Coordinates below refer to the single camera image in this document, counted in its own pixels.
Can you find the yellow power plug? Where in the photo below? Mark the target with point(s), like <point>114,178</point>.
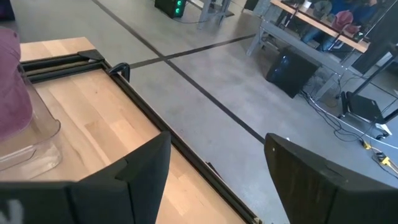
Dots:
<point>385,160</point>
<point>367,145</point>

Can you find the person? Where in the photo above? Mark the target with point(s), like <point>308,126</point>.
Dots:
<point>340,5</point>

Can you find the black aluminium table frame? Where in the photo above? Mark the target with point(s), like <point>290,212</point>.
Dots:
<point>183,149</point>

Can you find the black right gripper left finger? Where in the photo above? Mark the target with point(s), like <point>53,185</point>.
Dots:
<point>93,202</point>

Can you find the maroon baseball cap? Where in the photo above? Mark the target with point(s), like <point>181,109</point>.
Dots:
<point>12,93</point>

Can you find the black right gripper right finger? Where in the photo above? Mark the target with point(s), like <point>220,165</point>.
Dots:
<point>326,196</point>

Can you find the black laptop on floor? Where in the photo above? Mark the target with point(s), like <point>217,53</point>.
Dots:
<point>363,107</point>

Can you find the black monitor panel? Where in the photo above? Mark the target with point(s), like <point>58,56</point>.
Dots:
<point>379,37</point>

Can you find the computer tower with green lights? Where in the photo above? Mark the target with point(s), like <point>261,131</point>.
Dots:
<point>171,7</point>

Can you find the clear plastic bin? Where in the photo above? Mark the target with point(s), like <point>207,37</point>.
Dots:
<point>43,146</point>

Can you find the grey metal workbench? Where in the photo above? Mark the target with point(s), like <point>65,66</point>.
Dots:
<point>295,40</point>

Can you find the black computer tower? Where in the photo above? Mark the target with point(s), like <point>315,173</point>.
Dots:
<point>290,73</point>

